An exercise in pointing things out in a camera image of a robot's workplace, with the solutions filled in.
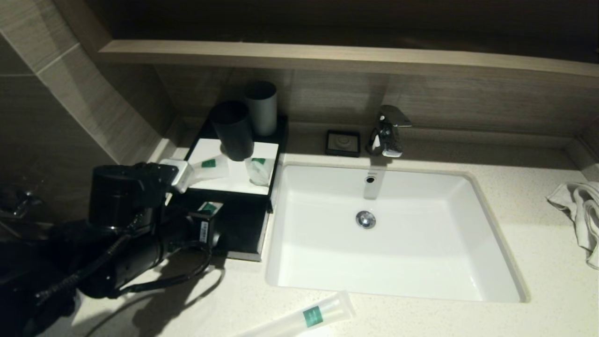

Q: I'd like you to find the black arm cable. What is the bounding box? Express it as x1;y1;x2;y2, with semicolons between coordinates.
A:
117;241;213;296

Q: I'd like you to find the grey tumbler cup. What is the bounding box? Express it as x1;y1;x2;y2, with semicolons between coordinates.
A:
243;81;278;137

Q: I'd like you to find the white ceramic sink basin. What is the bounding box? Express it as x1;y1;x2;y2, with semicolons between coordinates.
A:
265;161;529;303

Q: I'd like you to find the black square soap dish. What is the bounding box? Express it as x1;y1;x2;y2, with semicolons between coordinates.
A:
325;130;361;157

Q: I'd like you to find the white ribbed tray mat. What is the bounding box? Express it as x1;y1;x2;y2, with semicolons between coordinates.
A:
190;139;279;196

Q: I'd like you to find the black tumbler cup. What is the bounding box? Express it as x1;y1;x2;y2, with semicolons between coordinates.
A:
209;101;256;161

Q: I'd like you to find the chrome bathtub faucet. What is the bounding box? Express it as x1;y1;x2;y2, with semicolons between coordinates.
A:
0;187;33;220

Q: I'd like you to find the white vanity kit packet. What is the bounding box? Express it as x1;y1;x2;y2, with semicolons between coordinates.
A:
190;156;230;183

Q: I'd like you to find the white crumpled towel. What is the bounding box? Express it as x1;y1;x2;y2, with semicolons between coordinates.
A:
545;180;599;271

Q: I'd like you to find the black amenity box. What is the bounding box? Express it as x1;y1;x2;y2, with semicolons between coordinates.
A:
166;115;288;213

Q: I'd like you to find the white shower cap packet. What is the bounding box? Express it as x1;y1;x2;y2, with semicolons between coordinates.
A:
244;157;275;186

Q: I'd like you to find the chrome sink faucet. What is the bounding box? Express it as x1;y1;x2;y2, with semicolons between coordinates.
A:
365;105;412;158

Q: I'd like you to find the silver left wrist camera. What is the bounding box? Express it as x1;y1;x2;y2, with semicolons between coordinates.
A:
159;159;195;194

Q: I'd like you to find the wide toothbrush packet green label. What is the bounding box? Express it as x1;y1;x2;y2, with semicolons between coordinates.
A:
234;290;356;337

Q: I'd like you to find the light wooden wall shelf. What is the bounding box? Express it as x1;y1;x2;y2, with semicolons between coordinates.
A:
98;40;599;78

